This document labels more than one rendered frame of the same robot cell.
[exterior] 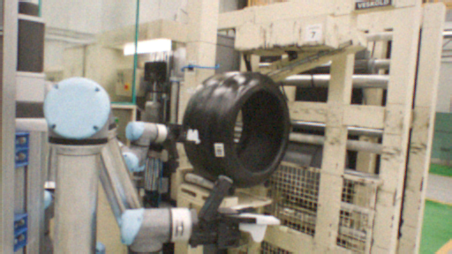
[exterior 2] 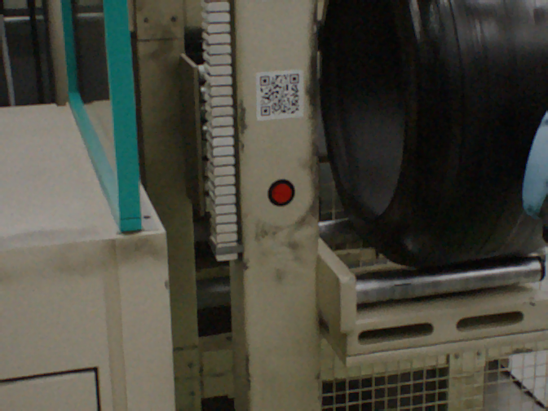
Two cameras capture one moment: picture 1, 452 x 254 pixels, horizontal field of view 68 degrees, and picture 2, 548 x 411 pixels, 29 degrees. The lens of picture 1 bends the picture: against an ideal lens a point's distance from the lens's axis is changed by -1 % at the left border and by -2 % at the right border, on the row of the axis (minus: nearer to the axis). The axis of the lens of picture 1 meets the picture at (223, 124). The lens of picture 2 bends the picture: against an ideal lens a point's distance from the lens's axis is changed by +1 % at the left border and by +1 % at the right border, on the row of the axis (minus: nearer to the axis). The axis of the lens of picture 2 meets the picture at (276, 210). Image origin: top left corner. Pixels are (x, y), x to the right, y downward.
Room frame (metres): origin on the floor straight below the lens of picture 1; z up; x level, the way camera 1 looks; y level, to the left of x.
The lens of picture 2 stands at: (1.12, 1.61, 1.57)
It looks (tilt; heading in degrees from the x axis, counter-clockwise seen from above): 18 degrees down; 301
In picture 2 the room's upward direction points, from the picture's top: 1 degrees counter-clockwise
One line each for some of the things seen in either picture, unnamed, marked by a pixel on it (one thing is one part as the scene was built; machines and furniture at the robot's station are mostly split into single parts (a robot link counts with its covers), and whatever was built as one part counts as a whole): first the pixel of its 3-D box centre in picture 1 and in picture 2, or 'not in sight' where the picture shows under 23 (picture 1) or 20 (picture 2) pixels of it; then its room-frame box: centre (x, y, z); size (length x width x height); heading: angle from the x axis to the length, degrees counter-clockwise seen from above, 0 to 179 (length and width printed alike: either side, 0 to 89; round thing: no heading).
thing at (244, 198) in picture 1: (224, 197); (408, 305); (1.83, -0.03, 0.80); 0.37 x 0.36 x 0.02; 135
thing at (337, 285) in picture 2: (204, 173); (313, 262); (1.95, 0.09, 0.90); 0.40 x 0.03 x 0.10; 135
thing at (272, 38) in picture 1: (288, 38); not in sight; (1.95, -0.33, 1.71); 0.61 x 0.25 x 0.15; 45
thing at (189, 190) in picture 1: (207, 195); (439, 315); (1.73, 0.06, 0.83); 0.36 x 0.09 x 0.06; 45
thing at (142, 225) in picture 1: (146, 227); not in sight; (0.74, 0.16, 1.04); 0.11 x 0.08 x 0.09; 107
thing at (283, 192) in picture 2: not in sight; (280, 192); (1.95, 0.20, 1.06); 0.03 x 0.02 x 0.03; 45
